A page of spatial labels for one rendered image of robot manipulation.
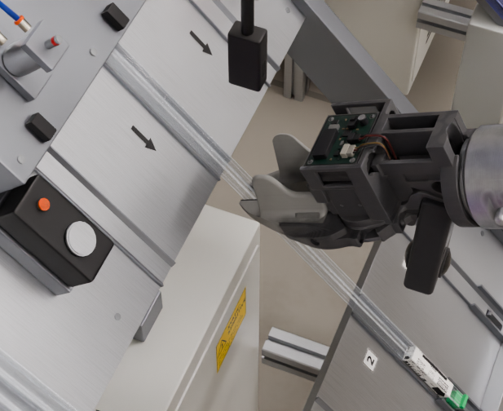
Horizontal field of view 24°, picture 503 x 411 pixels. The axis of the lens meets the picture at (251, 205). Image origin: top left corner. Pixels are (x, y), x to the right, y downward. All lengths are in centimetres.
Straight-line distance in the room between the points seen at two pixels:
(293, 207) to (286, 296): 114
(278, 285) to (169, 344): 79
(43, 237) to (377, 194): 24
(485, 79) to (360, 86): 30
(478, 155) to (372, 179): 8
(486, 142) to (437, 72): 158
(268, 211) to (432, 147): 17
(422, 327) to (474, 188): 31
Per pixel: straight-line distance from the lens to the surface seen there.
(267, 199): 93
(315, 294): 207
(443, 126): 84
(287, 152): 95
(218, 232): 138
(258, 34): 72
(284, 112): 232
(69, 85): 82
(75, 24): 84
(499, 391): 118
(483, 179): 83
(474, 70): 140
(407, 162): 85
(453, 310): 116
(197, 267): 136
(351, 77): 112
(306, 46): 111
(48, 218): 80
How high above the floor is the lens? 175
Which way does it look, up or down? 54 degrees down
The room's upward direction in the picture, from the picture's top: straight up
